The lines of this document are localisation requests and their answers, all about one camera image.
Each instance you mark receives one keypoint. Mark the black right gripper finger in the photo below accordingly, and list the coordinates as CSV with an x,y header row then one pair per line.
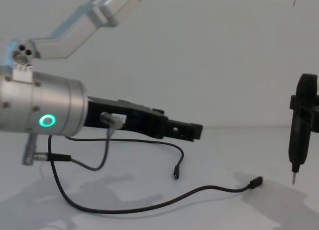
x,y
296,101
312,121

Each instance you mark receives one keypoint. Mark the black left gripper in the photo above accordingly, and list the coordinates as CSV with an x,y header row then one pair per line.
x,y
144,121

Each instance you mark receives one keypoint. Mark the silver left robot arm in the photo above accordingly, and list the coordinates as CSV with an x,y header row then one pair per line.
x,y
30,100

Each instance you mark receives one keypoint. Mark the white table cloth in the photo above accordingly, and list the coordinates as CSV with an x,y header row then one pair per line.
x,y
174,210

